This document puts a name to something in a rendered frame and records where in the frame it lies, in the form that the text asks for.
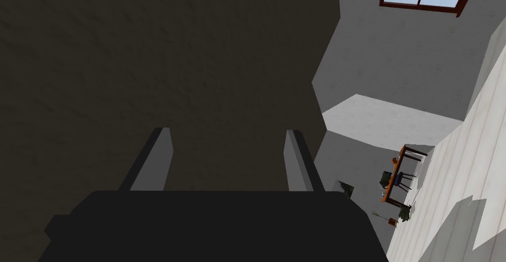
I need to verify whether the green picture on wall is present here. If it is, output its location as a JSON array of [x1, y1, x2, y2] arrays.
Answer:
[[334, 180, 355, 200]]

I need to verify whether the potted plant in orange pot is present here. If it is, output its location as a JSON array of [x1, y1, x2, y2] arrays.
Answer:
[[371, 210, 399, 228]]

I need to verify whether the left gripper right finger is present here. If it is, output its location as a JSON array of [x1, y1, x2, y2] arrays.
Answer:
[[283, 129, 327, 192]]

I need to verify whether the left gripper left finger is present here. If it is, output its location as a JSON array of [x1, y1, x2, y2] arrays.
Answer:
[[118, 127, 174, 192]]

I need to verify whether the orange wooden table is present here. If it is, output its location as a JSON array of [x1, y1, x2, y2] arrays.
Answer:
[[380, 144, 429, 209]]

